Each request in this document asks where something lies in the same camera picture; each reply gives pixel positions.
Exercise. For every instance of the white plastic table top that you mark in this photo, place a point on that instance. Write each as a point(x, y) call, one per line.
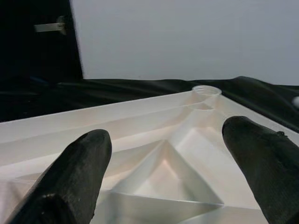
point(163, 163)

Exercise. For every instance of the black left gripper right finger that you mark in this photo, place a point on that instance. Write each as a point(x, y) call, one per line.
point(271, 175)

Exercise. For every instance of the black cloth cover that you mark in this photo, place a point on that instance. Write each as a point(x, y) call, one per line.
point(140, 86)

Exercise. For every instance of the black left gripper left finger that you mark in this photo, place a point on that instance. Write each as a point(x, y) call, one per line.
point(70, 186)

